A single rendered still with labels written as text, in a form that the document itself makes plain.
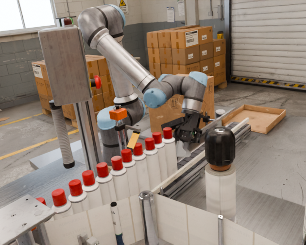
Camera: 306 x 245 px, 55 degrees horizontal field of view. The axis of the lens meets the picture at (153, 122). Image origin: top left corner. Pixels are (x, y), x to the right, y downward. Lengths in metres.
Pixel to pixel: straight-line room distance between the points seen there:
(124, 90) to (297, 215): 0.82
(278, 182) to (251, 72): 4.60
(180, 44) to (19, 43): 3.21
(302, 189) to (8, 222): 0.97
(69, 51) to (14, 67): 5.56
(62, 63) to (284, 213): 0.77
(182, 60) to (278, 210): 3.80
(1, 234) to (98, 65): 3.93
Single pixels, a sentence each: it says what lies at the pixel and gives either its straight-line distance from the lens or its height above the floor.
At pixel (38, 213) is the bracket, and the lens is 0.64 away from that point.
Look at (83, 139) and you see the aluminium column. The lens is 1.01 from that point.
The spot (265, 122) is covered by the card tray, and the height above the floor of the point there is 0.83.
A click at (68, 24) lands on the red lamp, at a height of 1.48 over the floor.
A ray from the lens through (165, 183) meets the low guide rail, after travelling 1.07.
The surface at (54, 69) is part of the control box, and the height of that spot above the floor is 1.38.
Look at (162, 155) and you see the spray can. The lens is 1.06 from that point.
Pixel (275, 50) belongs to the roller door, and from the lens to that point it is 5.48.
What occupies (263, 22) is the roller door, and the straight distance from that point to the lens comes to 5.51.
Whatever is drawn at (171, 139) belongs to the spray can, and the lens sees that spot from 1.08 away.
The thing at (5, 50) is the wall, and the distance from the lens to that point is 6.27.
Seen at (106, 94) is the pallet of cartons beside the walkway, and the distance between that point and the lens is 4.56.
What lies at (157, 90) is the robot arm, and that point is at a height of 1.22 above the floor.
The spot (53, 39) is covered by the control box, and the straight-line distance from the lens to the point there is 0.78.
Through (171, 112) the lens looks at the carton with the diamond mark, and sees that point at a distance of 1.51.
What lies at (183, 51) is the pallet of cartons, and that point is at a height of 0.86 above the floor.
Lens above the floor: 1.50
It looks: 21 degrees down
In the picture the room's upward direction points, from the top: 6 degrees counter-clockwise
